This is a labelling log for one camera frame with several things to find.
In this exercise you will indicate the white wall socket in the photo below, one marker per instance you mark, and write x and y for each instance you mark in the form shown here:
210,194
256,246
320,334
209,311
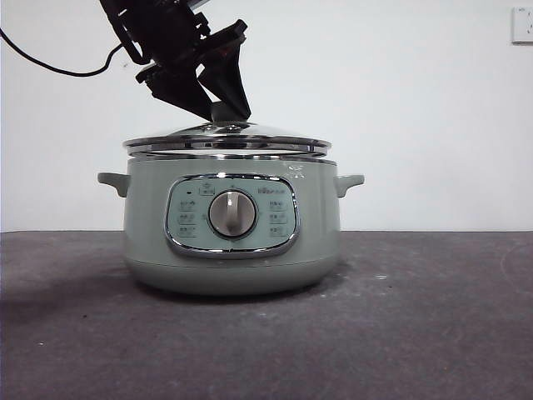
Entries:
524,25

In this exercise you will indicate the pale green electric pot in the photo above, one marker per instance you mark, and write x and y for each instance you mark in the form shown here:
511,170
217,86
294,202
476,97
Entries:
233,250

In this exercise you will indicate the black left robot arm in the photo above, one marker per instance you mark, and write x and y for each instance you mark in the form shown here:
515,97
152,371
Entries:
162,33

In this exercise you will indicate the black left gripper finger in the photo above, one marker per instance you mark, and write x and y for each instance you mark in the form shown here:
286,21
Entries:
229,83
179,89

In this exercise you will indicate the glass lid with green knob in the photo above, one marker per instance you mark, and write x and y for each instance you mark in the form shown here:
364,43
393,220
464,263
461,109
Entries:
266,139

